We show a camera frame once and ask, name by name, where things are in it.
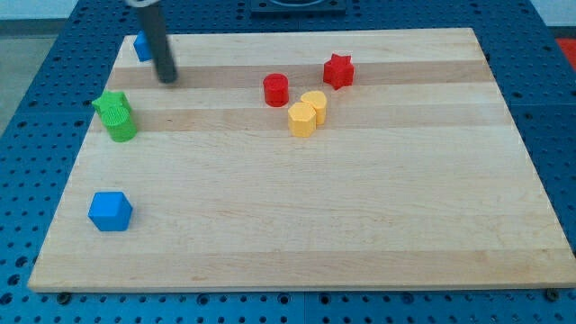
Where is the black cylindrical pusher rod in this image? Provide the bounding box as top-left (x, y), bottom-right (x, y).
top-left (136, 3), bottom-right (178, 84)

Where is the grey rod mount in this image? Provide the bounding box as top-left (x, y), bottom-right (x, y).
top-left (124, 0), bottom-right (160, 7)

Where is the blue block behind rod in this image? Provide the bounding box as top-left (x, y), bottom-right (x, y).
top-left (132, 31), bottom-right (152, 62)

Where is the green star block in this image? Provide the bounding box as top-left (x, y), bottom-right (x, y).
top-left (91, 90), bottom-right (131, 115)

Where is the green cylinder block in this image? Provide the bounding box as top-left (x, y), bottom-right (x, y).
top-left (100, 105), bottom-right (137, 142)

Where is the red cylinder block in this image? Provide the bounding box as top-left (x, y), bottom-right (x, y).
top-left (263, 73), bottom-right (289, 107)

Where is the yellow hexagon block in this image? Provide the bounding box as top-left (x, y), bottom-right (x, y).
top-left (288, 102), bottom-right (316, 138)

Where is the yellow heart block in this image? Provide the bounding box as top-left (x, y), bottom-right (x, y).
top-left (301, 90), bottom-right (328, 125)

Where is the red star block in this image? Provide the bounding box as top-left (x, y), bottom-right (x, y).
top-left (323, 53), bottom-right (355, 90)

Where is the blue cube block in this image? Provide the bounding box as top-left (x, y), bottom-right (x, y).
top-left (87, 192), bottom-right (132, 231)

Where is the wooden board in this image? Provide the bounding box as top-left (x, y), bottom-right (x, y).
top-left (28, 28), bottom-right (575, 293)

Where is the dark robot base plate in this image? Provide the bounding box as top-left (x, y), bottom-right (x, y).
top-left (247, 0), bottom-right (347, 14)

